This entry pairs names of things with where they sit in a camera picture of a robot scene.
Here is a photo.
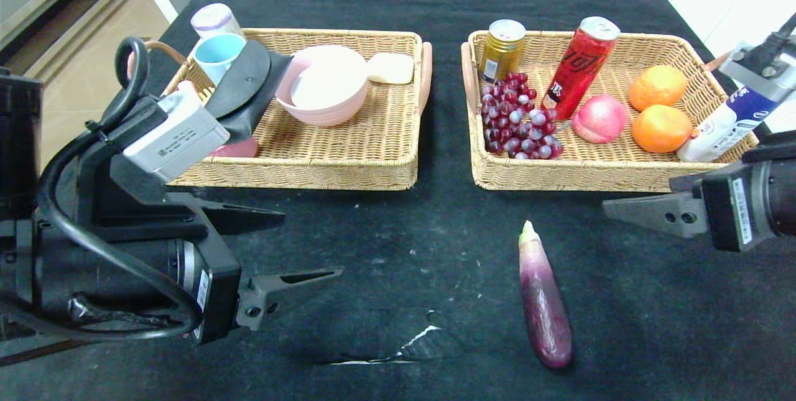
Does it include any pink peach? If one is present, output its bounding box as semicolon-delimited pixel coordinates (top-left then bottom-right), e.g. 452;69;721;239
571;94;629;144

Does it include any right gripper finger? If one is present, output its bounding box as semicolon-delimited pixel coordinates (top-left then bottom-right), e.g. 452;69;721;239
602;192;709;238
668;173;706;193

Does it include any white bottle with blue cap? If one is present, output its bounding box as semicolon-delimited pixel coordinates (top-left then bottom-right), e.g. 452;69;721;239
676;87;781;163

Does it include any pink bowl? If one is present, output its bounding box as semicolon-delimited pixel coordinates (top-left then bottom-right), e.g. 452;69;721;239
275;45;369;127

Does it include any black glasses case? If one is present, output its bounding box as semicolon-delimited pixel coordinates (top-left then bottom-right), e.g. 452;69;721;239
204;39;293;144

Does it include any pink cup with black inside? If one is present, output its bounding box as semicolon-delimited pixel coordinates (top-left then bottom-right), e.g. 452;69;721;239
211;137;259;158

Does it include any white soap bar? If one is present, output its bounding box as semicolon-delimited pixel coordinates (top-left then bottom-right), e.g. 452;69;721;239
367;52;415;85

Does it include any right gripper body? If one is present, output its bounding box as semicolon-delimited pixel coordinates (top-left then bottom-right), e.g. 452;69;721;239
701;158;796;253

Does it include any wicker basket holding food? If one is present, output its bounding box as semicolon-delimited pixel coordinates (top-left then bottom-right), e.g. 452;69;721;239
461;30;769;195

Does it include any light blue mug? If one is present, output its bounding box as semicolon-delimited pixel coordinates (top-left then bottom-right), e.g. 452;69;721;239
193;33;248;86

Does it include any black camera cable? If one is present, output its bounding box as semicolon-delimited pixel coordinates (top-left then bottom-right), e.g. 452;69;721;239
749;12;796;75
37;36;203;339

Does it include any black tablecloth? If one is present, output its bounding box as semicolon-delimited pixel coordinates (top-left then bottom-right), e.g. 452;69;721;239
0;0;796;401

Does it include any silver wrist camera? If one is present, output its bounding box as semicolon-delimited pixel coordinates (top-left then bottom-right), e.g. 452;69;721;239
123;90;231;183
720;40;796;102

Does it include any orange fruit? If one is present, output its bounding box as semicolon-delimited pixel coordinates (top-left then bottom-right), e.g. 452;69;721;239
628;65;688;113
631;104;693;154

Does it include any wicker basket holding tableware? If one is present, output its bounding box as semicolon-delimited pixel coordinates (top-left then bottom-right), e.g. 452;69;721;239
127;28;433;191

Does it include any red drink can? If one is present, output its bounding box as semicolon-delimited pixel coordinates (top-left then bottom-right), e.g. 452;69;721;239
540;16;621;121

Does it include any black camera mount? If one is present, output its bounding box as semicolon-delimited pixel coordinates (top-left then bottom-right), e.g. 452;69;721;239
78;96;212;243
741;131;796;164

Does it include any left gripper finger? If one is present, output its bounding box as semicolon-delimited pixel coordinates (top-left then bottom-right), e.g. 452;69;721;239
235;266;345;331
194;197;286;236

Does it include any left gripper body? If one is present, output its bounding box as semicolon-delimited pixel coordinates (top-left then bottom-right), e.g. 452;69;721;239
95;191;242;345

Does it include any white tube with lavender lid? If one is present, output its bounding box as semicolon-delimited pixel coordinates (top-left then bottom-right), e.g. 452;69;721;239
190;3;244;40

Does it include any red grape bunch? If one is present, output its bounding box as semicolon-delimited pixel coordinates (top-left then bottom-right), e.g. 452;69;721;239
480;71;565;160

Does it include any purple eggplant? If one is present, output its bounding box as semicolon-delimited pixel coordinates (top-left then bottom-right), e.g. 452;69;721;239
518;221;573;369

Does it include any gold drink can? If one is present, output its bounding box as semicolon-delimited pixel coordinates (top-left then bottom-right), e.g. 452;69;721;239
478;19;527;86

